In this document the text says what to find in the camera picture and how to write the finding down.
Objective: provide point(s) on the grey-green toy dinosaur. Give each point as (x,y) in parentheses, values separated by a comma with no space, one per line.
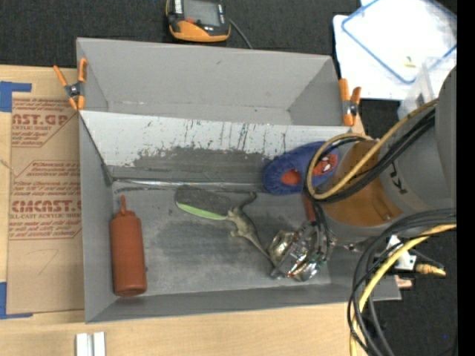
(243,225)

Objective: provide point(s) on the blue slipper with red print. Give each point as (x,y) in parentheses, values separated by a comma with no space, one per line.
(284,169)

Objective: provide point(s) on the dark grey and green oval pad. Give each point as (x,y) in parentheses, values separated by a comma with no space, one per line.
(202,200)

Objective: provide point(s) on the red-brown squeeze bottle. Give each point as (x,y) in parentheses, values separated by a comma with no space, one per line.
(127,250)

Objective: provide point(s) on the grey metal bin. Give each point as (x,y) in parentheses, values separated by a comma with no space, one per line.
(193,80)

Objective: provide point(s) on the brown cardboard board red print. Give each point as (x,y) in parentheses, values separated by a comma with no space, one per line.
(44,269)

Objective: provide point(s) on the black cylinder on white bracket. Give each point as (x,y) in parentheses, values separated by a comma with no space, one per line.
(404,260)

